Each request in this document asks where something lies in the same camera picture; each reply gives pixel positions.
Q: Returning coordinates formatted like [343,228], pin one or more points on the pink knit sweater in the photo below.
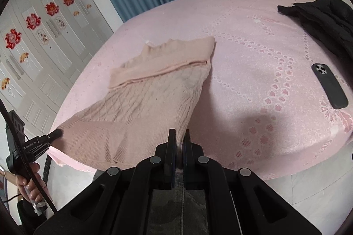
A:
[147,97]

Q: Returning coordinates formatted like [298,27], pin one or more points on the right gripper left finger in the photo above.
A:
[118,201]

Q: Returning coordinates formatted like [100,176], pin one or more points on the black jacket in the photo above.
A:
[330,22]

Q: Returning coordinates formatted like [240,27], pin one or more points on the black smartphone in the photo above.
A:
[331,86]

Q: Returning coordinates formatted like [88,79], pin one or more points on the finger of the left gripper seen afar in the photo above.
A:
[54,135]

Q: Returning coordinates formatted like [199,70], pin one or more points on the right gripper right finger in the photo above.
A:
[238,201]

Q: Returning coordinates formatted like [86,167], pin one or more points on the white wardrobe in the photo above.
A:
[45,46]

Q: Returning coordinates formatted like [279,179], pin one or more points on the person's left hand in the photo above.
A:
[28,189]

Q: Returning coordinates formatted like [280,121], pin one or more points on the pink bed sheet mattress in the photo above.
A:
[261,106]

